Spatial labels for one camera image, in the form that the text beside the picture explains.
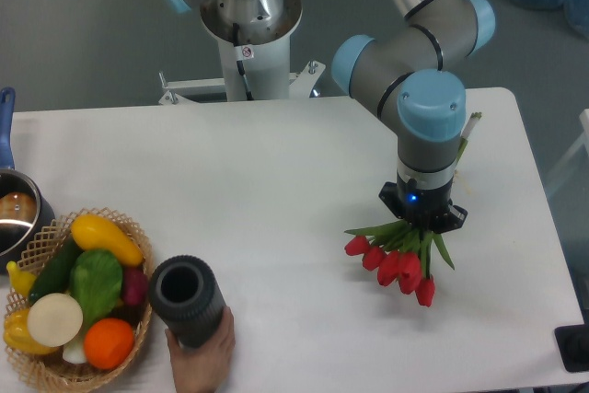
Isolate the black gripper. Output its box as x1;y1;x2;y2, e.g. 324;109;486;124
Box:
378;178;468;233

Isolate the woven wicker basket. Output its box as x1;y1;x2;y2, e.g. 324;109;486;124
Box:
5;208;155;392

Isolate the yellow banana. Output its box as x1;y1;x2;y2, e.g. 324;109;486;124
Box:
6;261;37;298

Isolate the dark grey ribbed vase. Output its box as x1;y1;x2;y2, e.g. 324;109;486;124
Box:
148;255;225;349

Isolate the white spring onion bulb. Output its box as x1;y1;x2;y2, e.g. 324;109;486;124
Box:
62;330;87;364

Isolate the yellow bell pepper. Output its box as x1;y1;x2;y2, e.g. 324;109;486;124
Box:
3;308;59;355

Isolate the white frame at right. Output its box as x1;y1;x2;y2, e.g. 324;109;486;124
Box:
545;109;588;199

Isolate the orange fruit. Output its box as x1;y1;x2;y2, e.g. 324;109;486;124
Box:
84;318;134;370

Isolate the red tulip bouquet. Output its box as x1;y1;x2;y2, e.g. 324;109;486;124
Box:
343;111;483;307

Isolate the green lettuce leaf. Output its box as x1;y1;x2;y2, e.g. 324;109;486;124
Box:
69;249;123;331

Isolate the yellow squash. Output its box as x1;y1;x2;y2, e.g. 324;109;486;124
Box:
70;214;144;267

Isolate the dark green cucumber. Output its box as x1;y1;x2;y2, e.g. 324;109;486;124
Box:
28;237;83;305

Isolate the blue handled saucepan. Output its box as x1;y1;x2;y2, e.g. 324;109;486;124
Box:
1;87;54;275

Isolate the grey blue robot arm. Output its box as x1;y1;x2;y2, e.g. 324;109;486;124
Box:
166;0;495;234

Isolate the bare human hand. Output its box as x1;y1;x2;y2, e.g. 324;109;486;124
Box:
165;306;236;393

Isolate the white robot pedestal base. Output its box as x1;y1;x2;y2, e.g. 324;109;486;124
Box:
159;0;326;105

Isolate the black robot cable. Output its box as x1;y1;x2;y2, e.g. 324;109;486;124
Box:
231;22;254;102

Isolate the black device at edge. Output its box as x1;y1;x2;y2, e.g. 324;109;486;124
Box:
554;324;588;373

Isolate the purple red onion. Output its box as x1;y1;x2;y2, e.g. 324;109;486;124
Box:
121;267;148;306

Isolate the white round onion slice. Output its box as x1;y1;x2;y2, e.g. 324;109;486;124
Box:
27;293;83;347

